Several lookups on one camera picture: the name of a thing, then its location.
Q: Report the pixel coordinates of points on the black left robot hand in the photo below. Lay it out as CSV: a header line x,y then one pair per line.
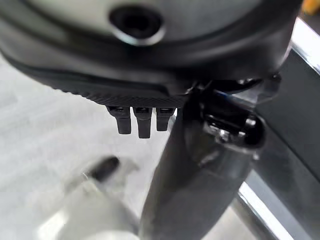
x,y
160,65

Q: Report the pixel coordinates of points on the dark grey panel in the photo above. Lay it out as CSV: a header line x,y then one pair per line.
x,y
295,120

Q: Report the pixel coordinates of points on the silver robot leg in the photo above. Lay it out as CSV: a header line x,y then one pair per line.
x,y
95,212

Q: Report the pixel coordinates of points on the yellow object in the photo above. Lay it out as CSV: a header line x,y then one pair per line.
x,y
311,6

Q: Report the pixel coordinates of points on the chrome metal frame rail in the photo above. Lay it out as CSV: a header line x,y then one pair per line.
x,y
265,212

